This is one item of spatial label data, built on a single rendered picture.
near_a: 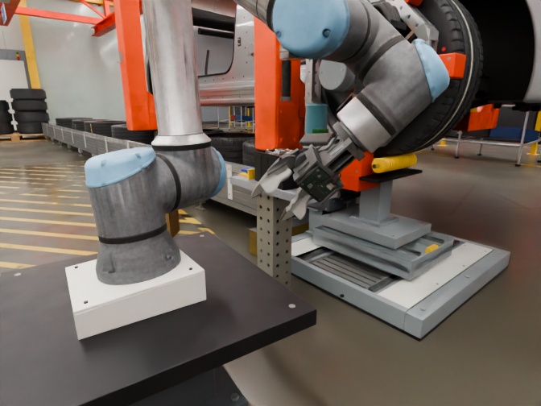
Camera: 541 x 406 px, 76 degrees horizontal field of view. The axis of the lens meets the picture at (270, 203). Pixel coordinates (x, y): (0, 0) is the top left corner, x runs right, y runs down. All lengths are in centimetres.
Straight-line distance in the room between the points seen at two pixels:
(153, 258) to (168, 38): 49
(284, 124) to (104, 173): 107
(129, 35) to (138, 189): 272
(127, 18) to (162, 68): 257
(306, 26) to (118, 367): 61
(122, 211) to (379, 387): 80
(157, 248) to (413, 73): 60
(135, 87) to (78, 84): 1071
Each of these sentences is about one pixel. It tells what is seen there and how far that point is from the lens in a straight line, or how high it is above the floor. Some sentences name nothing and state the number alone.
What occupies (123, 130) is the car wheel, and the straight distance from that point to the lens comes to 444.
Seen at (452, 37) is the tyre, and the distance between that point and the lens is 137.
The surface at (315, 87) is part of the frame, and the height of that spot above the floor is 81.
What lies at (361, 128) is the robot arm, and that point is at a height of 70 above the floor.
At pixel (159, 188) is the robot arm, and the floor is 56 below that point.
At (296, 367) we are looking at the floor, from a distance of 111.
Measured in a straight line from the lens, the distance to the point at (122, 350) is 74.
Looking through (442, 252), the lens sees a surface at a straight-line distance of 165.
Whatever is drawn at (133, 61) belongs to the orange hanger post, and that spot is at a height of 110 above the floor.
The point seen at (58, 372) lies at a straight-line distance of 74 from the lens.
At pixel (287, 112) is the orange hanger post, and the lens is 169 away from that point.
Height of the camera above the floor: 73
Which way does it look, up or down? 16 degrees down
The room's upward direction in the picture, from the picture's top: straight up
